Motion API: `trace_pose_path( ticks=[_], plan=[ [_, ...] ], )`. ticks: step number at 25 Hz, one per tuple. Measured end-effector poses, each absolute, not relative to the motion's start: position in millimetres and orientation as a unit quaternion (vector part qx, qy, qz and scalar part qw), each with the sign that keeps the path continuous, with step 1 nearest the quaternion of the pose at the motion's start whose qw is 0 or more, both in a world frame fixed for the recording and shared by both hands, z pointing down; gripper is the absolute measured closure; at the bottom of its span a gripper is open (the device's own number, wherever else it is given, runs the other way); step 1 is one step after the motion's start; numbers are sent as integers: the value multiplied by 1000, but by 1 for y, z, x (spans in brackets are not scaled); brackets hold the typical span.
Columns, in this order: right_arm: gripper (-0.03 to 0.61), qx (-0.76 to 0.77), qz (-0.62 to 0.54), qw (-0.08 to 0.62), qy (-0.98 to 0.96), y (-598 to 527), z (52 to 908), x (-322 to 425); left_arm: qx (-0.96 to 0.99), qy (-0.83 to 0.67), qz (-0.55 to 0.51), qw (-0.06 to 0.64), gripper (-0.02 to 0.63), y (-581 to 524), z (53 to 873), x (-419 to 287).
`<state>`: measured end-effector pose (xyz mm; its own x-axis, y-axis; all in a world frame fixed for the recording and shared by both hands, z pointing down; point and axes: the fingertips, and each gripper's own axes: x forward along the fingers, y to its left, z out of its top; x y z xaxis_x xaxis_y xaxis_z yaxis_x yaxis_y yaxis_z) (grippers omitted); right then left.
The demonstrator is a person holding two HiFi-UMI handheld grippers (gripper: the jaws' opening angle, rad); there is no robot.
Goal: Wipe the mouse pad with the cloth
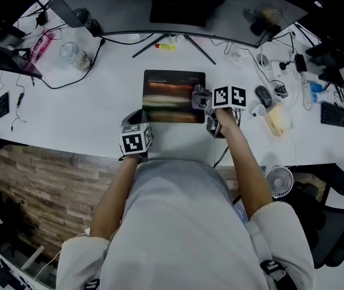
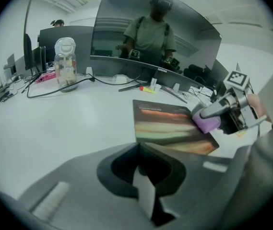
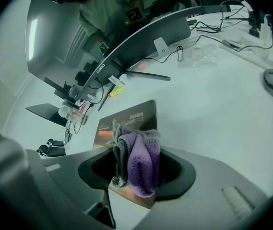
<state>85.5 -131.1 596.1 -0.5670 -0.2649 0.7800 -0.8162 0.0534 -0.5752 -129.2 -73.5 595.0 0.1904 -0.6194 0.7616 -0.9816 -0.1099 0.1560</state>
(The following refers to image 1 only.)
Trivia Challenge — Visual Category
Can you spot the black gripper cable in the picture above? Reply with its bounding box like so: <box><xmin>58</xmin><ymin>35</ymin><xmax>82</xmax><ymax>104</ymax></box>
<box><xmin>213</xmin><ymin>107</ymin><xmax>244</xmax><ymax>169</ymax></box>

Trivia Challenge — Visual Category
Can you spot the person's left forearm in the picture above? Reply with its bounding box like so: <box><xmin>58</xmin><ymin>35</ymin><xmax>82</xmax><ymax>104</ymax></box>
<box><xmin>89</xmin><ymin>155</ymin><xmax>139</xmax><ymax>240</ymax></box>

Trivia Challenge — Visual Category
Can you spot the black handheld screen device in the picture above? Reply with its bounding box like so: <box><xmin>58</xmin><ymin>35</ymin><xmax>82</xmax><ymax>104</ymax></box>
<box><xmin>233</xmin><ymin>199</ymin><xmax>250</xmax><ymax>223</ymax></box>

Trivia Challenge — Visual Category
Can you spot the white desk fan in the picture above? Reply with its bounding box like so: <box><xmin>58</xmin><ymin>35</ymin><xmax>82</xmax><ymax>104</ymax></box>
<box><xmin>265</xmin><ymin>165</ymin><xmax>294</xmax><ymax>199</ymax></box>

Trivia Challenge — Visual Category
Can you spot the white bar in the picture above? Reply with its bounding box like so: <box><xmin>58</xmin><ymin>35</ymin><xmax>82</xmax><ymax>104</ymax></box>
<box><xmin>20</xmin><ymin>245</ymin><xmax>45</xmax><ymax>270</ymax></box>

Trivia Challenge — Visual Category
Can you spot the person's right forearm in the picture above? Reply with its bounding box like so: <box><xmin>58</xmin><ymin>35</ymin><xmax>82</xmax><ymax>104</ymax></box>
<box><xmin>224</xmin><ymin>121</ymin><xmax>274</xmax><ymax>219</ymax></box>

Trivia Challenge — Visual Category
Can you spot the thin black earphone cable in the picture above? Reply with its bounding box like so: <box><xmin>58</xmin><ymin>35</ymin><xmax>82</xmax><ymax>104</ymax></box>
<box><xmin>10</xmin><ymin>72</ymin><xmax>27</xmax><ymax>132</ymax></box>

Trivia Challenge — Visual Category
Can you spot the small black grey charger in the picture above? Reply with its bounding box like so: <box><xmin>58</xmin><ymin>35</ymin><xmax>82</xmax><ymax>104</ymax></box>
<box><xmin>274</xmin><ymin>84</ymin><xmax>290</xmax><ymax>99</ymax></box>

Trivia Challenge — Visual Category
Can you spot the black power brick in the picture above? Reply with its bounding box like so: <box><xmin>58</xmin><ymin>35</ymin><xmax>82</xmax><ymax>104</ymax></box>
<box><xmin>294</xmin><ymin>53</ymin><xmax>308</xmax><ymax>73</ymax></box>

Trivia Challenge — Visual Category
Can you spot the glass jar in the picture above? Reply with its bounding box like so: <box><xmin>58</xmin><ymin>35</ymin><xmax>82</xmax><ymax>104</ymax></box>
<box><xmin>59</xmin><ymin>42</ymin><xmax>93</xmax><ymax>72</ymax></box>

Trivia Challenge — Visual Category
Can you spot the black monitor cable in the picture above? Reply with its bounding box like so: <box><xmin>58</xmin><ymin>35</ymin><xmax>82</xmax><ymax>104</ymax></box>
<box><xmin>40</xmin><ymin>37</ymin><xmax>105</xmax><ymax>89</ymax></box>

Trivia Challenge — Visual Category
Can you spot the small white cup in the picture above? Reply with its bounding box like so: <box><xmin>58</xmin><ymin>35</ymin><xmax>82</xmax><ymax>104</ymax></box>
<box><xmin>252</xmin><ymin>103</ymin><xmax>267</xmax><ymax>117</ymax></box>

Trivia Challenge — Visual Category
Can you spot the clear plastic wrapper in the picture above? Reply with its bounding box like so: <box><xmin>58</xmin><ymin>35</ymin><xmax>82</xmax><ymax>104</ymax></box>
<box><xmin>230</xmin><ymin>51</ymin><xmax>250</xmax><ymax>66</ymax></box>

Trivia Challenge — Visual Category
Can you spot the white fan cable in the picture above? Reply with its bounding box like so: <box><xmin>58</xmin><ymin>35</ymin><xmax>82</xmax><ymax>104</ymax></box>
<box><xmin>291</xmin><ymin>137</ymin><xmax>299</xmax><ymax>166</ymax></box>

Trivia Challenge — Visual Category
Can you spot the black mesh office chair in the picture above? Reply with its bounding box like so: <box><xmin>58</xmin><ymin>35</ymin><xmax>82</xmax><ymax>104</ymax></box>
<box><xmin>289</xmin><ymin>164</ymin><xmax>344</xmax><ymax>268</ymax></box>

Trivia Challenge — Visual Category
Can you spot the purple fluffy sock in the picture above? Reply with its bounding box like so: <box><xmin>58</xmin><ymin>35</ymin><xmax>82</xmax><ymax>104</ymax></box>
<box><xmin>191</xmin><ymin>83</ymin><xmax>213</xmax><ymax>100</ymax></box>

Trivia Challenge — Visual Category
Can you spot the large black flat monitor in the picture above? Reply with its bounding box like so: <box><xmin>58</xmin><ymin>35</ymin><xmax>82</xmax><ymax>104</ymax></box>
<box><xmin>306</xmin><ymin>42</ymin><xmax>344</xmax><ymax>95</ymax></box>

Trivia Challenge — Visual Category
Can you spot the pink translucent case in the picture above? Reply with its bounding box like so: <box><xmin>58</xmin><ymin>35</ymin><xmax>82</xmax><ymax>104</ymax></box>
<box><xmin>29</xmin><ymin>30</ymin><xmax>54</xmax><ymax>63</ymax></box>

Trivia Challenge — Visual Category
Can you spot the black computer mouse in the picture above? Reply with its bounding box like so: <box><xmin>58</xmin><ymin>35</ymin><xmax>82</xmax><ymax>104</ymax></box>
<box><xmin>255</xmin><ymin>85</ymin><xmax>274</xmax><ymax>107</ymax></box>

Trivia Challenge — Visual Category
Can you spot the dark printed mouse pad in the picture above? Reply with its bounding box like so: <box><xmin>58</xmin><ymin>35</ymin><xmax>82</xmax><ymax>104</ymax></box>
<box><xmin>141</xmin><ymin>69</ymin><xmax>206</xmax><ymax>124</ymax></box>

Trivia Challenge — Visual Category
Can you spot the white round desk grommet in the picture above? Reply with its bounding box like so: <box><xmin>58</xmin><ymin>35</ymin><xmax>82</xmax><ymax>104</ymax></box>
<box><xmin>256</xmin><ymin>53</ymin><xmax>270</xmax><ymax>68</ymax></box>

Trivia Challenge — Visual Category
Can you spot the black power adapter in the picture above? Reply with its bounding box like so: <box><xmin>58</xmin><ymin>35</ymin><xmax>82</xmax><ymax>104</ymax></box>
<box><xmin>35</xmin><ymin>10</ymin><xmax>49</xmax><ymax>27</ymax></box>

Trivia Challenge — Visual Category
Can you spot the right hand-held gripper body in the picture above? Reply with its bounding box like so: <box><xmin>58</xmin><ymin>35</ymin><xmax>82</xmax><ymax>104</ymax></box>
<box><xmin>203</xmin><ymin>85</ymin><xmax>247</xmax><ymax>138</ymax></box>

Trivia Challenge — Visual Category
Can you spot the person's right hand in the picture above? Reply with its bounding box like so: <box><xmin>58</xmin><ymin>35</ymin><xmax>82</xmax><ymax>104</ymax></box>
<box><xmin>216</xmin><ymin>108</ymin><xmax>242</xmax><ymax>137</ymax></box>

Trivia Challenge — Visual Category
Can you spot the black curved monitor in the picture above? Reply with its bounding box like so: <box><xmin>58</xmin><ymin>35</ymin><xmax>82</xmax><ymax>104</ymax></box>
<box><xmin>49</xmin><ymin>0</ymin><xmax>323</xmax><ymax>65</ymax></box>

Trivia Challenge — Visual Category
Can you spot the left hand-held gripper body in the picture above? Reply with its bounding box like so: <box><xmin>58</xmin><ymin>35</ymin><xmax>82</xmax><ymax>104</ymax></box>
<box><xmin>118</xmin><ymin>123</ymin><xmax>154</xmax><ymax>163</ymax></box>

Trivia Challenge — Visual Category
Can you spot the person's white shirt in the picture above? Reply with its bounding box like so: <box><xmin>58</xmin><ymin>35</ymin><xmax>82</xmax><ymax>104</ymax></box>
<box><xmin>55</xmin><ymin>158</ymin><xmax>316</xmax><ymax>290</ymax></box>

